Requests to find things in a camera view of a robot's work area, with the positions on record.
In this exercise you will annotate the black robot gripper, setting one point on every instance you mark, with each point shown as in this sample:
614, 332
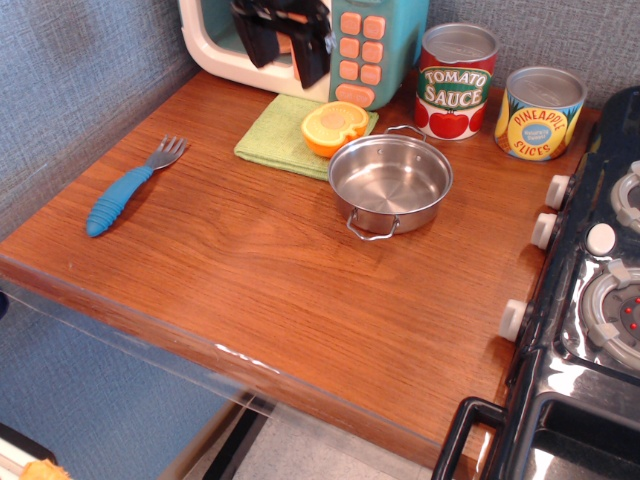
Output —
312, 40

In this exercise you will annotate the orange toy half fruit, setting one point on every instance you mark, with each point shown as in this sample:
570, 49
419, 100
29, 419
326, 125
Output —
332, 125

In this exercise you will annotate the green folded towel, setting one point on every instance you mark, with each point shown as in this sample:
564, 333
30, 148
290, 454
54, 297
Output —
275, 139

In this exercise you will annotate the orange microwave turntable plate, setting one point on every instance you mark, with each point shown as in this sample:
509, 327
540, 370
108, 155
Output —
284, 43

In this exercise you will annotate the teal toy microwave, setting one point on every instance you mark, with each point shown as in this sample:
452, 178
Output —
377, 43

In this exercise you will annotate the tomato sauce toy can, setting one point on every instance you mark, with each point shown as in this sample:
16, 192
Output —
454, 78

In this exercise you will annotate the small steel pot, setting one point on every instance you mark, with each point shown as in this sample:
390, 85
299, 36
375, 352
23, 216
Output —
390, 183

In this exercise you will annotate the pineapple slices toy can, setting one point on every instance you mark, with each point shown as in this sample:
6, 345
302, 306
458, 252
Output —
539, 112

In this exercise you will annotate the white stove knob rear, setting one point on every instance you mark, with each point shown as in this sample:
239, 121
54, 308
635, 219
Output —
556, 191

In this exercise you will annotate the white stove knob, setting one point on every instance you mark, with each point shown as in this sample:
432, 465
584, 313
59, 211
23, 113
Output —
512, 319
556, 191
543, 229

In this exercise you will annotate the white stove knob middle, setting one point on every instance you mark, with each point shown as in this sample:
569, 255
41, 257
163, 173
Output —
543, 229

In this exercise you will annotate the white stove knob front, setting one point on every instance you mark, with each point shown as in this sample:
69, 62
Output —
512, 319

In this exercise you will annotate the grey rear stove burner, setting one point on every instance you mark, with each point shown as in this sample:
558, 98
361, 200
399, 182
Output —
626, 214

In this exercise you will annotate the grey stove burner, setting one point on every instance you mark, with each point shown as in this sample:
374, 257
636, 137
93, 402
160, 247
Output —
610, 312
626, 214

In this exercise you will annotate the white round stove button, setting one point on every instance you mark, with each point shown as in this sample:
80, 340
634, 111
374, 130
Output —
600, 239

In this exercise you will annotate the grey front stove burner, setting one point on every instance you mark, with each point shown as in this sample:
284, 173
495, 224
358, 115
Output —
610, 312

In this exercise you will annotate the black toy stove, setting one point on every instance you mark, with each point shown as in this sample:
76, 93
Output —
572, 411

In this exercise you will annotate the orange fuzzy object corner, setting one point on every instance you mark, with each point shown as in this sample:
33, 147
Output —
43, 470

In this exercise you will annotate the blue handled toy fork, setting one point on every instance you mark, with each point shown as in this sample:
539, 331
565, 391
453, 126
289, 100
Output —
113, 201

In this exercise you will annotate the black oven door handle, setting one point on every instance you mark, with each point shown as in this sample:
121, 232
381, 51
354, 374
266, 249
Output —
471, 411

